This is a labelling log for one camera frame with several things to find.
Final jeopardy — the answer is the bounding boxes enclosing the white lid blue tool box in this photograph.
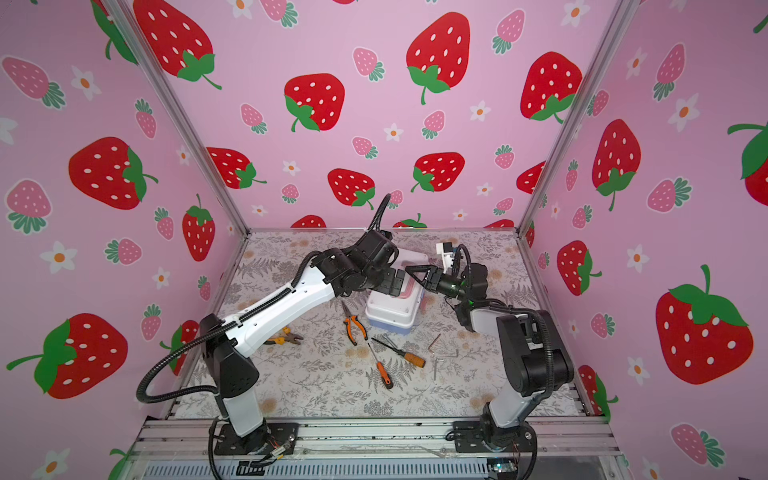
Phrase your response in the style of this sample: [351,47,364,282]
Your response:
[365,250,429,335]

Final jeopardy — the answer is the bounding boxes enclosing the orange handled pliers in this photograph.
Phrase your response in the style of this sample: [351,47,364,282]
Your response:
[341,301,368,346]

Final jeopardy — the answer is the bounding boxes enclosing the orange screwdriver short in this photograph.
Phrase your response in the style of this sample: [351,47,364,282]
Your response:
[372,337,426,368]

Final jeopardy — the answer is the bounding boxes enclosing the yellow handled pliers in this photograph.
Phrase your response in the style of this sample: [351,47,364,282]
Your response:
[264,327,304,345]

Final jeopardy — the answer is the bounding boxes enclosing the orange screwdriver long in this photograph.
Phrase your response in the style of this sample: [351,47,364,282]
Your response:
[369,347,394,390]

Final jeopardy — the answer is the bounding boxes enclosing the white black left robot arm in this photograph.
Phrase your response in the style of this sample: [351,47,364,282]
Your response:
[136,228,403,468]

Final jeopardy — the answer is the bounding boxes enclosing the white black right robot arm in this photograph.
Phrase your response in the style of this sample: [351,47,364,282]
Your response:
[404,244,575,479]

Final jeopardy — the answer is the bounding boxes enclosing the steel hex key small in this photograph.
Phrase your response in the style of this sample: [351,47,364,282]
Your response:
[433,349,459,381]

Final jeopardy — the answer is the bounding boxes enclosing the steel hex key large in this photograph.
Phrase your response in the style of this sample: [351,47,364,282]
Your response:
[428,334,442,355]

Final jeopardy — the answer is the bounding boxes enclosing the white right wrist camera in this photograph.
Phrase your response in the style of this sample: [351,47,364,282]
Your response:
[436,242,455,273]

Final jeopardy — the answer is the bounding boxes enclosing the aluminium corner frame post left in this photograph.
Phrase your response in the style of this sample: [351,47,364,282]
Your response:
[101,0,251,238]

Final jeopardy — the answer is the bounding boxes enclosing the aluminium corner frame post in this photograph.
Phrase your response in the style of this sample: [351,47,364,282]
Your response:
[517,0,642,236]
[101,0,251,238]

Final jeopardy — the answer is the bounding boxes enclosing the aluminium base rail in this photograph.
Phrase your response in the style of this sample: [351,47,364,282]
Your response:
[119,417,632,479]

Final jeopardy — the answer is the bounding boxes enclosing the aluminium corner frame post right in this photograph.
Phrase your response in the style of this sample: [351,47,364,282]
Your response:
[517,0,642,236]

